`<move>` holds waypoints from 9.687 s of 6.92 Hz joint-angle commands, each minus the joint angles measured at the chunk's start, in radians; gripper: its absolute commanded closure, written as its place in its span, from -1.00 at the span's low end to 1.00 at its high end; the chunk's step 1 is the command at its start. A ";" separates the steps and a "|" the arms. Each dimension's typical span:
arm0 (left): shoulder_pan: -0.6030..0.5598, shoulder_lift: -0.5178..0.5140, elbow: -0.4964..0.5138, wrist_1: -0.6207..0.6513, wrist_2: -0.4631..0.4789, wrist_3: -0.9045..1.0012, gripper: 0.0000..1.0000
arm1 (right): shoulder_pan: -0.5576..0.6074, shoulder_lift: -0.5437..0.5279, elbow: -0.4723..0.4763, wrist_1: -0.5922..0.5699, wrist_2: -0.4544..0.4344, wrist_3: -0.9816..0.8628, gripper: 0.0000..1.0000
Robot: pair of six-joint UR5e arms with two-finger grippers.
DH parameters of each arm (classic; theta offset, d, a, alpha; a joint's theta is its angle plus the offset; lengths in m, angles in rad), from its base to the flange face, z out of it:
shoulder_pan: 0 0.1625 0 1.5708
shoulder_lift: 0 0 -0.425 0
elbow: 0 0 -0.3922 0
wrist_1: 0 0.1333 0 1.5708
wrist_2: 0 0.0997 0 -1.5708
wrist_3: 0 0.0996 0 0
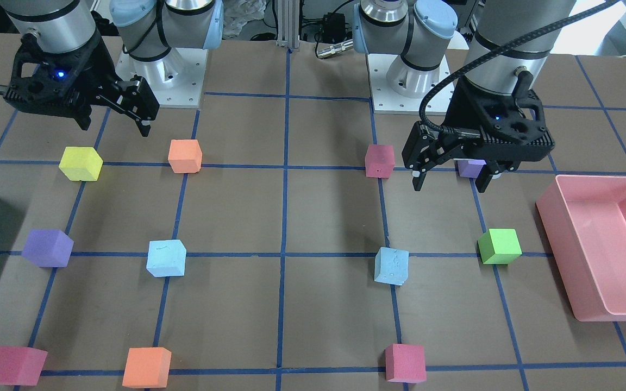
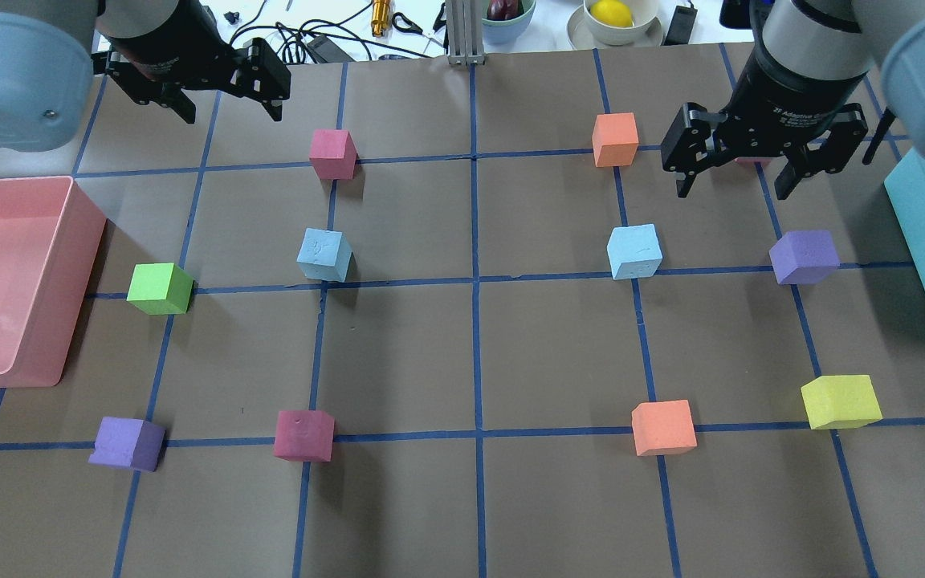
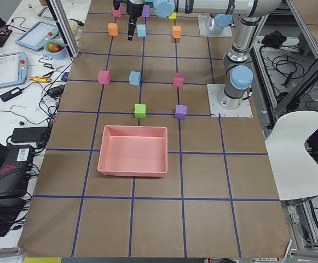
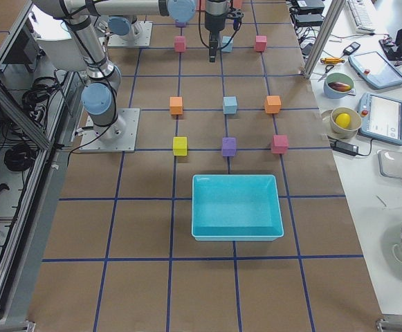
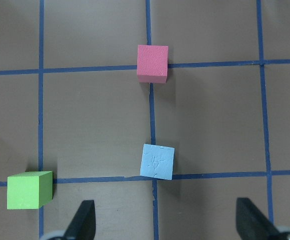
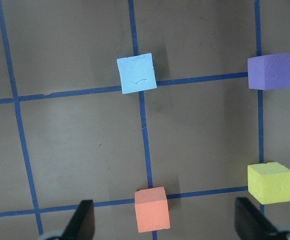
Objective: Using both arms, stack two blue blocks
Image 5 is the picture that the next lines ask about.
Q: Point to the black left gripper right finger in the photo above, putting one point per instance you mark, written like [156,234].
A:
[251,223]

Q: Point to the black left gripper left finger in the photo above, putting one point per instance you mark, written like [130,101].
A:
[83,224]

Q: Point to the light blue foam block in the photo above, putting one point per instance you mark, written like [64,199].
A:
[157,162]

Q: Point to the green foam block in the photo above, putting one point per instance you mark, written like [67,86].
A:
[29,190]

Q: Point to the pink foam block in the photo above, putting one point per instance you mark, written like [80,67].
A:
[152,63]

